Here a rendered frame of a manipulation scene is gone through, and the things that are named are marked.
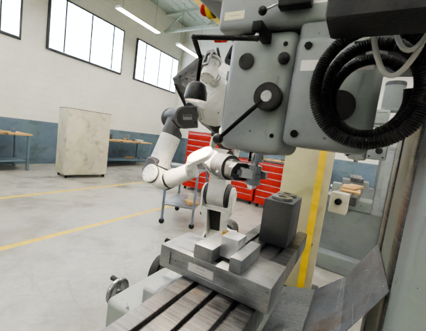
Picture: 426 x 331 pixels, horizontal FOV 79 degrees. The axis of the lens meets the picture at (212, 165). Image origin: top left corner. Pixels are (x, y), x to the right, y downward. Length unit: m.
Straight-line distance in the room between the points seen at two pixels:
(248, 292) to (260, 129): 0.42
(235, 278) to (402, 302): 0.35
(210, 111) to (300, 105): 0.57
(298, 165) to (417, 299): 2.04
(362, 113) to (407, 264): 0.30
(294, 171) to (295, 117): 1.89
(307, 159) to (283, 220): 1.45
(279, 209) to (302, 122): 0.54
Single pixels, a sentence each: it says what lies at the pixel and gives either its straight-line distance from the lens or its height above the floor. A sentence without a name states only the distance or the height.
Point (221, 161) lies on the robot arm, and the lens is 0.87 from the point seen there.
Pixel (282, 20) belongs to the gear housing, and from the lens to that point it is 0.74.
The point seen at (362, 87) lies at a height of 1.48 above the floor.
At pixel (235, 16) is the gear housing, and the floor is 1.66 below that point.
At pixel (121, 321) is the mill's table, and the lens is 0.67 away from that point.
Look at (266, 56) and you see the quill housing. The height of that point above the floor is 1.56.
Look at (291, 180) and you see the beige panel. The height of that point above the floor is 1.04.
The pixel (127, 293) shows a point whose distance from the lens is 1.11.
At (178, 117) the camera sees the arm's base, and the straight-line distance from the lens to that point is 1.11.
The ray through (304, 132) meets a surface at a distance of 0.65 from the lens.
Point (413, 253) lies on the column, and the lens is 0.56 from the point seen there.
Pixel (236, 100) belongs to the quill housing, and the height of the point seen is 1.45.
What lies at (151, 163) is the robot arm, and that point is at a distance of 1.10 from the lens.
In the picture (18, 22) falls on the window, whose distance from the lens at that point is 8.64.
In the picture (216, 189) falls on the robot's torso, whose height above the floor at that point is 1.05.
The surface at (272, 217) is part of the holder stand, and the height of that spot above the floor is 1.04.
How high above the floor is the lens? 1.33
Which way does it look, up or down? 6 degrees down
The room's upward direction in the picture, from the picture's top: 8 degrees clockwise
